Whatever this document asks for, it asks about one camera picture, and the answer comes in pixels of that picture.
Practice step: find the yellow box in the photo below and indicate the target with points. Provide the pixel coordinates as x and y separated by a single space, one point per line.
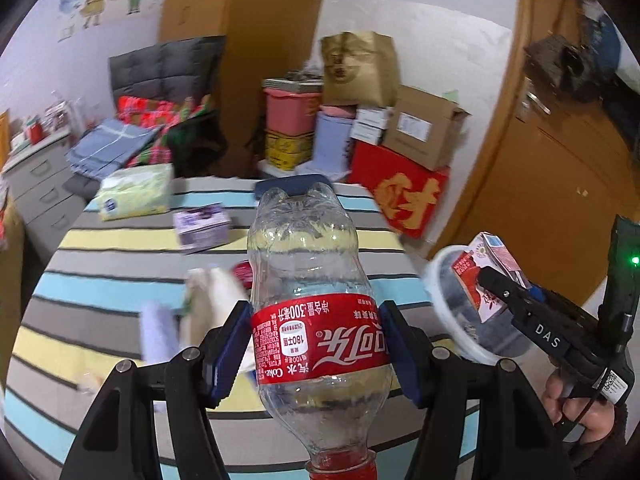
287 150

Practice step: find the grey drawer cabinet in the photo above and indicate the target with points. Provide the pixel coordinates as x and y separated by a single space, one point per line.
40 180

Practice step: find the brown cardboard carton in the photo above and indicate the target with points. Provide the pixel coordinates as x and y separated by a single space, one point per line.
10 270

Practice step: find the light blue container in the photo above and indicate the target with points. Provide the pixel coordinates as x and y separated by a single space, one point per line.
330 145

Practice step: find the person's right hand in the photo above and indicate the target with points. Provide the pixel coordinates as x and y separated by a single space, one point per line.
580 417

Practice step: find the brown paper bag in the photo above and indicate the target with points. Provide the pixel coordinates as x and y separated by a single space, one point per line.
357 70

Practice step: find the white plastic bin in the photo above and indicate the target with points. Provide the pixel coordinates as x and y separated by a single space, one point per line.
452 305

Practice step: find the purple box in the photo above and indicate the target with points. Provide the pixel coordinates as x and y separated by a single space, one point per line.
202 227

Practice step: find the dark hanging bag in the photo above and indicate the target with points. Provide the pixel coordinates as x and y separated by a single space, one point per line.
560 67

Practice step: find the cardboard box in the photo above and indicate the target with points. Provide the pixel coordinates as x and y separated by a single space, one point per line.
425 130

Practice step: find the pink plastic bin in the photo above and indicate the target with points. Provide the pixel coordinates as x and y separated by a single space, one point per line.
290 112

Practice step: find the striped tablecloth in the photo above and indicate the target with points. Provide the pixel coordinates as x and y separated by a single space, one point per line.
115 270

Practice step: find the black cloth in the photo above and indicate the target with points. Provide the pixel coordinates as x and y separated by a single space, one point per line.
197 142

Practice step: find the grey padded chair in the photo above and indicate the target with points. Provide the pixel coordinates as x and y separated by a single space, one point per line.
165 67

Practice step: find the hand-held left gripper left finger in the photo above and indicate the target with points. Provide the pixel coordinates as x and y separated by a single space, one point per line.
232 355

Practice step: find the white paper bag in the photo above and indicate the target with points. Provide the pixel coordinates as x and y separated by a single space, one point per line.
212 300

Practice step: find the navy blue pouch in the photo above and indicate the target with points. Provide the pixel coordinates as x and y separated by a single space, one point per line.
290 184

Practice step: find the wooden wardrobe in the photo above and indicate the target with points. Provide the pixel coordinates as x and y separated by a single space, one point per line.
200 10

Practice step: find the stack of books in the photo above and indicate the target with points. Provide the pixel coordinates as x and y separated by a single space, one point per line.
292 84

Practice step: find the yellow-green tissue pack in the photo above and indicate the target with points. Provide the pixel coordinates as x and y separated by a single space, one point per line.
132 192

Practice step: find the red plaid blanket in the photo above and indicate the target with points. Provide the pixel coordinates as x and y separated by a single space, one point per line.
150 110

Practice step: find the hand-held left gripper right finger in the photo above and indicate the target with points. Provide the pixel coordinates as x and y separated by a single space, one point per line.
400 355

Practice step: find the person's right forearm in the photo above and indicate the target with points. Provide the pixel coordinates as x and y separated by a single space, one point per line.
602 452

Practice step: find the red drink carton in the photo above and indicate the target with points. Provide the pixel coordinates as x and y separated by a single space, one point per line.
470 272

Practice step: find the stack of white boxes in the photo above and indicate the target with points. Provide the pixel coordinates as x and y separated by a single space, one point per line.
370 125

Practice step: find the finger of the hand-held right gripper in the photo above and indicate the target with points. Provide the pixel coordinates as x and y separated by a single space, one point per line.
505 287

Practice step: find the red container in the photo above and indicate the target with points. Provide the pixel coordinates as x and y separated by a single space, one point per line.
35 132

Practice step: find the clear plastic bottle red label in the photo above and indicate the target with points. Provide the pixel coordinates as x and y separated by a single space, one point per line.
300 260

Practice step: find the wooden door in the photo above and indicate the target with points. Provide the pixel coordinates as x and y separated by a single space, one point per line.
550 175

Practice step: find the blue plaid cloth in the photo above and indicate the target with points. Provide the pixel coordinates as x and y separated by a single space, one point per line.
107 145

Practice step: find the red gift box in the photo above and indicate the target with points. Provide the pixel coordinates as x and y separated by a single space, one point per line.
400 190

